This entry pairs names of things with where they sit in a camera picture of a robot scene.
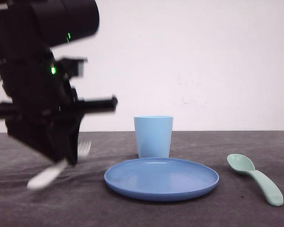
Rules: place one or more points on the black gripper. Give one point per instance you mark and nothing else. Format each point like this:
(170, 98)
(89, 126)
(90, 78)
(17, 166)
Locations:
(45, 112)

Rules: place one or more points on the white plastic fork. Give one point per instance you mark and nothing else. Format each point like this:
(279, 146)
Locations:
(44, 178)

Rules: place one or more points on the light blue plastic cup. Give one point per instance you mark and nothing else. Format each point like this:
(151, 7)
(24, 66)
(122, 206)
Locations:
(153, 135)

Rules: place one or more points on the mint green plastic spoon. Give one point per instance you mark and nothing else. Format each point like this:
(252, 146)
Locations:
(243, 165)

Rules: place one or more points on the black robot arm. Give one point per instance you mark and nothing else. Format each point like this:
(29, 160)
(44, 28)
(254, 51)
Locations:
(33, 27)

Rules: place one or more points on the blue plastic plate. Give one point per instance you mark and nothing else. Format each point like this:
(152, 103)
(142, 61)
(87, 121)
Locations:
(161, 179)

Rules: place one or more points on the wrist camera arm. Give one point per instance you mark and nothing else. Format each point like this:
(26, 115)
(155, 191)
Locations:
(70, 67)

